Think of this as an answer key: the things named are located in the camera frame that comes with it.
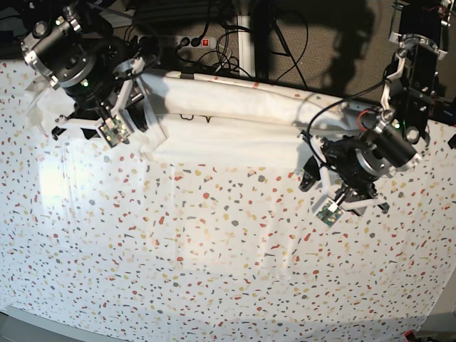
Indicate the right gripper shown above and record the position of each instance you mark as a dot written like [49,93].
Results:
[93,98]

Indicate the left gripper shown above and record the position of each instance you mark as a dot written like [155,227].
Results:
[341,155]

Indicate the white printed T-shirt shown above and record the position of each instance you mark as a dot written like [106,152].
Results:
[231,117]

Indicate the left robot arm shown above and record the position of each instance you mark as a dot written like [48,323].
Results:
[393,129]

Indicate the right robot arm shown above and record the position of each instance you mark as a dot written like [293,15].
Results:
[96,55]

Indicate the white power strip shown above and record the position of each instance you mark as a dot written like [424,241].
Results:
[206,42]

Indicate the black table clamp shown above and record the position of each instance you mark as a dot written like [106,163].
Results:
[187,76]

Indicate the terrazzo patterned tablecloth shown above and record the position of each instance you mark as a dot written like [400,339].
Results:
[106,241]

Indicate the white table leg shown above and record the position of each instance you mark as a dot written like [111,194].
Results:
[245,47]

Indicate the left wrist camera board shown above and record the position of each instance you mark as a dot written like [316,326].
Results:
[327,211]

